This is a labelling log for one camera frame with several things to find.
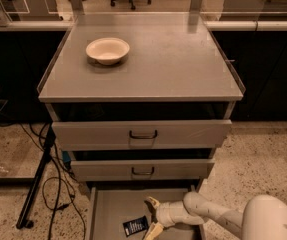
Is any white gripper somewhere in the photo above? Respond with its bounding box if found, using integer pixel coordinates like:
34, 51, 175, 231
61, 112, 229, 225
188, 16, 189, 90
143, 196, 189, 240

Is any dark blue rxbar wrapper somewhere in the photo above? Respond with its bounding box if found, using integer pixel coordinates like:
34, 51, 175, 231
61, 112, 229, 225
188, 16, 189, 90
123, 216, 149, 237

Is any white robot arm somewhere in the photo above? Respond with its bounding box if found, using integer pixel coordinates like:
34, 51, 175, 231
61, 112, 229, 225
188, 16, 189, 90
143, 191, 287, 240

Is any bottom grey open drawer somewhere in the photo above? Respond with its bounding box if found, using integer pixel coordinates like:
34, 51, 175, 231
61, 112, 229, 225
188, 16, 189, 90
86, 181, 198, 240

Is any middle grey drawer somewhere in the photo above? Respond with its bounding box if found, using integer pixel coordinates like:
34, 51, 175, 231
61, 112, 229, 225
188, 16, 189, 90
71, 159, 214, 181

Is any top grey drawer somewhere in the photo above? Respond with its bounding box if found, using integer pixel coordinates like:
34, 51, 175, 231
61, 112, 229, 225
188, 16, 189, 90
52, 120, 231, 151

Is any grey drawer cabinet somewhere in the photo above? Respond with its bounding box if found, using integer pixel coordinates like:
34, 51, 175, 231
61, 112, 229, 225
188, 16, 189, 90
37, 12, 246, 240

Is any black tripod leg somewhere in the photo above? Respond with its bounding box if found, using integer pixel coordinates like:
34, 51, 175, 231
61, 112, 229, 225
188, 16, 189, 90
16, 127, 55, 229

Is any white paper bowl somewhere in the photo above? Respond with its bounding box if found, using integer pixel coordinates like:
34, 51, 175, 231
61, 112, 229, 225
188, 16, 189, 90
86, 38, 130, 66

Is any white horizontal rail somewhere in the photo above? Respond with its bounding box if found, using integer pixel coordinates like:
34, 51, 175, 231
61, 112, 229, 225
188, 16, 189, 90
0, 21, 287, 31

